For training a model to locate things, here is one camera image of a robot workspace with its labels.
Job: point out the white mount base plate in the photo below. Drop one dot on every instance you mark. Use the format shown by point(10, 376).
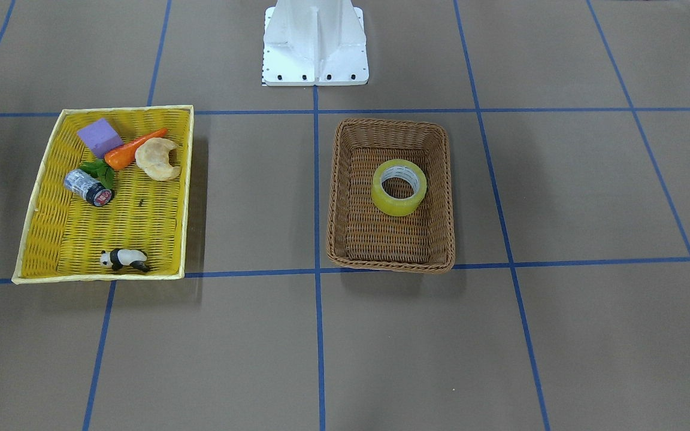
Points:
point(314, 43)

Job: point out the toy panda figurine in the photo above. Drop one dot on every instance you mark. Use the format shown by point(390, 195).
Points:
point(119, 258)

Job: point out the toy croissant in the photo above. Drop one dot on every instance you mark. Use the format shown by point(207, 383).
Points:
point(153, 157)

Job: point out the yellow tape roll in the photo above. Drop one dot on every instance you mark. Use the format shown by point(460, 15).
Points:
point(408, 172)

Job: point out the purple foam block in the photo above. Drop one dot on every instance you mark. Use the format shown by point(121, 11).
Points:
point(100, 138)

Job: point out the brown wicker basket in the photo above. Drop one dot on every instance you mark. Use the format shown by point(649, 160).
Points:
point(360, 235)

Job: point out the toy carrot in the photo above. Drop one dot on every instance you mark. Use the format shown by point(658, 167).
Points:
point(104, 170)

